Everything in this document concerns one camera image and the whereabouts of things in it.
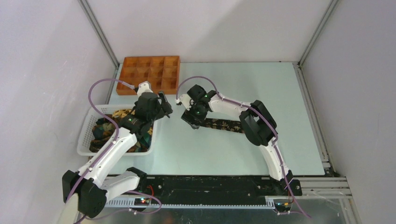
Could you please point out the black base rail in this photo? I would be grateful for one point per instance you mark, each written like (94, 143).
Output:
(212, 190)

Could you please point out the wooden compartment tray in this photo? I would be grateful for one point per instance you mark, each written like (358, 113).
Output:
(162, 72)

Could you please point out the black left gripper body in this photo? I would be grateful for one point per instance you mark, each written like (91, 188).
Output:
(161, 110)

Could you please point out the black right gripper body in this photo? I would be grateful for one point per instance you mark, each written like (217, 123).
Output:
(196, 112)

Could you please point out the aluminium frame rail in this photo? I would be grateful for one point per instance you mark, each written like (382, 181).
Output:
(302, 188)

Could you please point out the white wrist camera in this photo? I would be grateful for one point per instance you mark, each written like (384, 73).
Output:
(143, 87)
(186, 101)

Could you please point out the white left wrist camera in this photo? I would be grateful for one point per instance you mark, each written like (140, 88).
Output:
(143, 87)

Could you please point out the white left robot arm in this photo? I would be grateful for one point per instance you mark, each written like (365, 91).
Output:
(89, 183)

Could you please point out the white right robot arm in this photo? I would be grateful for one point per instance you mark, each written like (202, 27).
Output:
(214, 110)

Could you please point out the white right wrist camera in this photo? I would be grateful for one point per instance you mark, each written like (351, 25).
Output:
(186, 101)

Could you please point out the black gold floral tie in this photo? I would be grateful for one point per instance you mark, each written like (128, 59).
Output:
(223, 124)

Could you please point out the green gold patterned tie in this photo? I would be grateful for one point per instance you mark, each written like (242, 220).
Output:
(104, 129)

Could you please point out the white plastic basket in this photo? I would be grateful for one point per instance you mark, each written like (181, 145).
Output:
(89, 143)

